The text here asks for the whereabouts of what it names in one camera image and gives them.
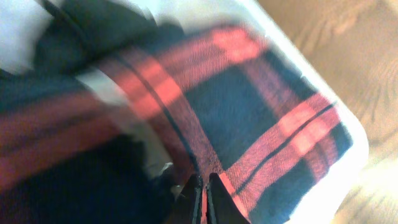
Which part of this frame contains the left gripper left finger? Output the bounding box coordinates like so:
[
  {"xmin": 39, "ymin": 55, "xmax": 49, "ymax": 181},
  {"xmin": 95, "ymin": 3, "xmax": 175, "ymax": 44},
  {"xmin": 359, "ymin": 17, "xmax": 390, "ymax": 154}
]
[{"xmin": 167, "ymin": 174, "xmax": 203, "ymax": 224}]

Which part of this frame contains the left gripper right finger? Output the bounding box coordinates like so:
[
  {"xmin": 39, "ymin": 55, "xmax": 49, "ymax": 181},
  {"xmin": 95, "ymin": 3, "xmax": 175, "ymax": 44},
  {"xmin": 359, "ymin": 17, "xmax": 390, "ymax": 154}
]
[{"xmin": 206, "ymin": 173, "xmax": 249, "ymax": 224}]

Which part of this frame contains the black garment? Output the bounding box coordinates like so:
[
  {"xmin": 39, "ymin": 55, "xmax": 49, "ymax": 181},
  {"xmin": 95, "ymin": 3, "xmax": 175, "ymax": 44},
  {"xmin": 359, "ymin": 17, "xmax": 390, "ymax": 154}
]
[{"xmin": 1, "ymin": 1, "xmax": 175, "ymax": 223}]

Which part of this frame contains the red navy plaid shirt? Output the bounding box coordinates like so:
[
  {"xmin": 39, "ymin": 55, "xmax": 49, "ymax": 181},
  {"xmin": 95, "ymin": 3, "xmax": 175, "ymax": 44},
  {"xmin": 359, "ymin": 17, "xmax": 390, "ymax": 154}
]
[{"xmin": 0, "ymin": 24, "xmax": 354, "ymax": 224}]

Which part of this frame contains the clear plastic storage bin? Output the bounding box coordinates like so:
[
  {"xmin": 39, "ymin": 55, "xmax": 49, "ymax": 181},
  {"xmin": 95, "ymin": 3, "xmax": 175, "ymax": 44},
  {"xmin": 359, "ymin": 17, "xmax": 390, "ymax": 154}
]
[{"xmin": 1, "ymin": 1, "xmax": 369, "ymax": 223}]

